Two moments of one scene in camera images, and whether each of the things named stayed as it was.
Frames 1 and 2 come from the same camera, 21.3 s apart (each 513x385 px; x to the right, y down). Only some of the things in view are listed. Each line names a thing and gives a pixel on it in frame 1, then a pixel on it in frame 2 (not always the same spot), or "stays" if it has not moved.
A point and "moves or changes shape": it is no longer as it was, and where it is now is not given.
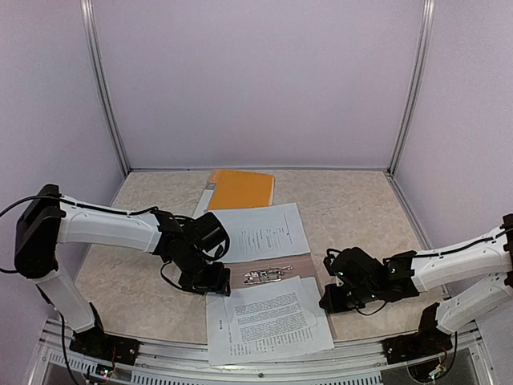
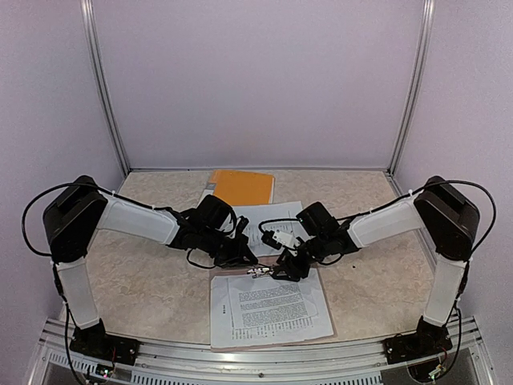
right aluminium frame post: x=429 y=9 stays
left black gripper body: x=203 y=281 -> x=223 y=252
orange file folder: x=235 y=189 stays
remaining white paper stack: x=283 y=319 moves or changes shape
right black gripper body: x=343 y=302 -> x=294 y=265
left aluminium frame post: x=87 y=14 stays
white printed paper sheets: x=264 y=232 stays
